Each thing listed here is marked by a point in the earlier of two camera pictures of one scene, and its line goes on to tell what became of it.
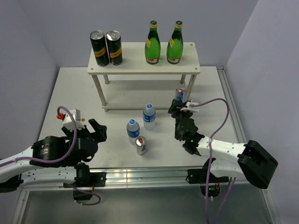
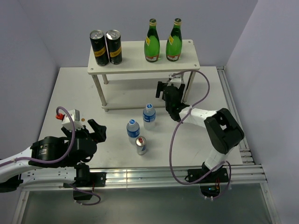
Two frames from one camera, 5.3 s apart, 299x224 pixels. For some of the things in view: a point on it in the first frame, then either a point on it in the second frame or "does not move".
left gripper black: [100, 130] does not move
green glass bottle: [175, 46] does not move
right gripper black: [178, 107] → [160, 87]
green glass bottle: [153, 44] does not move
